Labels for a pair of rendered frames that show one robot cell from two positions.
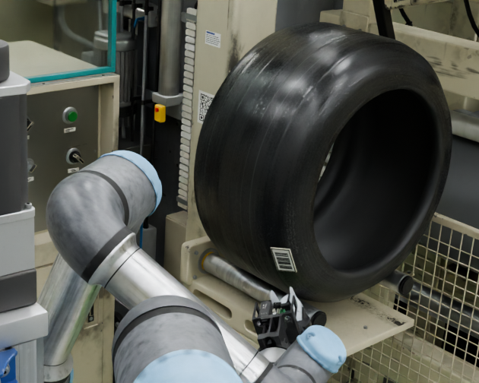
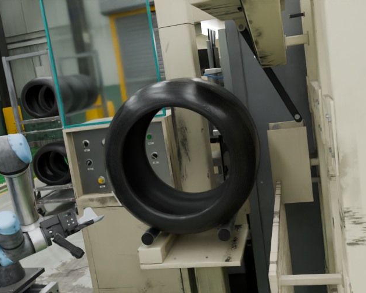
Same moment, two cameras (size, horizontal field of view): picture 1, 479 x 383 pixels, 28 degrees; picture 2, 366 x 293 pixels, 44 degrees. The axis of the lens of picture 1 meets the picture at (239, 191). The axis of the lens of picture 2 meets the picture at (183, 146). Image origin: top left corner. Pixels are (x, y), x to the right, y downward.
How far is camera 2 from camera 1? 1.90 m
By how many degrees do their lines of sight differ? 57
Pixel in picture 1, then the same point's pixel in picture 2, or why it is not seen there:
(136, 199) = not seen: outside the picture
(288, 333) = (61, 226)
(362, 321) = (212, 254)
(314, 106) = (117, 116)
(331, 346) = (0, 220)
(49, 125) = not seen: hidden behind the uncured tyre
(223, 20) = not seen: hidden behind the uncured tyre
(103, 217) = not seen: outside the picture
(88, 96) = (158, 128)
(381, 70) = (154, 96)
